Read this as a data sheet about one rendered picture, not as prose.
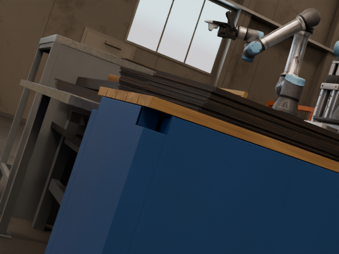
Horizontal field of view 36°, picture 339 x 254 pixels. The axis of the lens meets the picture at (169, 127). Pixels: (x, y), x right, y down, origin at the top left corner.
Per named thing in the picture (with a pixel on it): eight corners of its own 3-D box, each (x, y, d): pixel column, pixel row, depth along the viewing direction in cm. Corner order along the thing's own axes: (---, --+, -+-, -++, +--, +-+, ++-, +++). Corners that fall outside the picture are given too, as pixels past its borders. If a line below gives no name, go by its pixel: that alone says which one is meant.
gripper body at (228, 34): (217, 34, 308) (236, 39, 309) (220, 20, 308) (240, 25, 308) (215, 36, 316) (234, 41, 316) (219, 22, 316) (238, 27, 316)
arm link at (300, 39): (277, 94, 306) (302, 6, 306) (271, 96, 321) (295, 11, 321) (296, 100, 306) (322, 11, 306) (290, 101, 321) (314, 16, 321)
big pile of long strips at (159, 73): (155, 97, 98) (165, 66, 98) (101, 86, 135) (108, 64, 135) (436, 196, 130) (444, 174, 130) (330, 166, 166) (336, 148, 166)
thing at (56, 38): (54, 41, 289) (56, 34, 289) (38, 44, 344) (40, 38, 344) (244, 112, 340) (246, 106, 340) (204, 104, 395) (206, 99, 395)
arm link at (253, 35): (262, 44, 309) (265, 30, 309) (244, 40, 308) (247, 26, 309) (259, 46, 317) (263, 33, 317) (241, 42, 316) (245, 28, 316)
